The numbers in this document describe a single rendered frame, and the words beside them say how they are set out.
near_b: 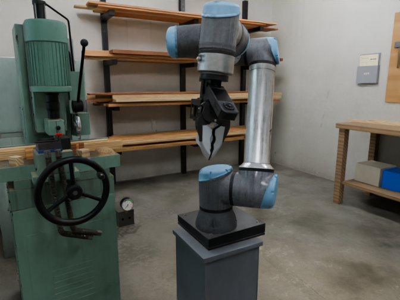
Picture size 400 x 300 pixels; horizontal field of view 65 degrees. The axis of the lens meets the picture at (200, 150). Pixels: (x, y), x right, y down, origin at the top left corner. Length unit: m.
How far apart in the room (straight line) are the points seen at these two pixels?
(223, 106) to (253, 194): 0.66
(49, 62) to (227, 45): 0.97
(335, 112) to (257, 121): 3.05
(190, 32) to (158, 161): 3.52
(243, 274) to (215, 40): 1.06
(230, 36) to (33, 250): 1.26
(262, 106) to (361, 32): 2.97
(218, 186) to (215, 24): 0.75
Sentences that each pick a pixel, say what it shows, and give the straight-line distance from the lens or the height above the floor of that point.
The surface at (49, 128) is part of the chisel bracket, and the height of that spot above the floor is 1.03.
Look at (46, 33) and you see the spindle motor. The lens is 1.58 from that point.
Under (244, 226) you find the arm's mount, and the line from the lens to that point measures 1.48.
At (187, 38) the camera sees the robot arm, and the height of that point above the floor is 1.36.
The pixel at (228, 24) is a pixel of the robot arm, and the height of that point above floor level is 1.37.
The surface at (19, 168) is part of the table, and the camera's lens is 1.51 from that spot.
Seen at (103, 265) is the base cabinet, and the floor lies 0.35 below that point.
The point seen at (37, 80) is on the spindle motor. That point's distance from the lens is 1.59.
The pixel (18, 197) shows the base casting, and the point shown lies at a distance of 1.54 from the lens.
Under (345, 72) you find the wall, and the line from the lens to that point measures 4.29.
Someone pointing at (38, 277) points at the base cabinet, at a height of 0.38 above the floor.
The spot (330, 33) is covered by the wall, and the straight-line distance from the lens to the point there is 4.49.
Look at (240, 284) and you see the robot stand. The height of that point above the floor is 0.37.
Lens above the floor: 1.23
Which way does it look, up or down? 12 degrees down
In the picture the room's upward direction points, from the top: straight up
